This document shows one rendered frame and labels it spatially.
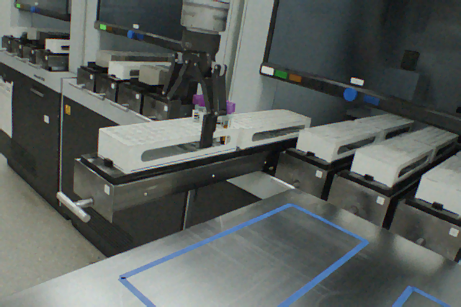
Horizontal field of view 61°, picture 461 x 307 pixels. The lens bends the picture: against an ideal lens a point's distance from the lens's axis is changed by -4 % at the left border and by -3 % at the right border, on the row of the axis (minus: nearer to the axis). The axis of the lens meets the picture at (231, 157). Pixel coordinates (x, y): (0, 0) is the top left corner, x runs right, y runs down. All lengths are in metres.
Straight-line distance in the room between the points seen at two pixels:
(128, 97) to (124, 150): 0.74
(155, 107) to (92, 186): 0.61
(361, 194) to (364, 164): 0.07
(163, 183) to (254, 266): 0.31
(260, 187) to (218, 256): 0.55
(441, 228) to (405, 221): 0.07
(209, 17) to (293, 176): 0.43
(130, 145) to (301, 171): 0.44
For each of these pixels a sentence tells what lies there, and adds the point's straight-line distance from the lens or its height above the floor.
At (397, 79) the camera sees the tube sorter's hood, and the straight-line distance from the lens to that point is 0.93.
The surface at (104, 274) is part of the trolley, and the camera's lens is 0.47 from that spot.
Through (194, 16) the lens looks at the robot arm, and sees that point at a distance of 0.77.
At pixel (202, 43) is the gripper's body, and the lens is 0.78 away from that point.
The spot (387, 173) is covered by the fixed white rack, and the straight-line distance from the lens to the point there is 0.91.
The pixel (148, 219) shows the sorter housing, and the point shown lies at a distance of 1.45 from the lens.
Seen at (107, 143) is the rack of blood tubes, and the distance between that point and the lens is 0.75.
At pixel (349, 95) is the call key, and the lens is 0.95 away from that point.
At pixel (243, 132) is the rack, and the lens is 0.92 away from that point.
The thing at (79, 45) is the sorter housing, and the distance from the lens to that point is 1.91.
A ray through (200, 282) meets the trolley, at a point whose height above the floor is 0.82.
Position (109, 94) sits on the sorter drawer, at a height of 0.76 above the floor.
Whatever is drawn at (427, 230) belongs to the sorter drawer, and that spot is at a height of 0.77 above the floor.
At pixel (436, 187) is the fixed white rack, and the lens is 0.89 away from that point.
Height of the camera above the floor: 1.11
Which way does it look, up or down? 20 degrees down
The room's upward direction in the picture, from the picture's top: 10 degrees clockwise
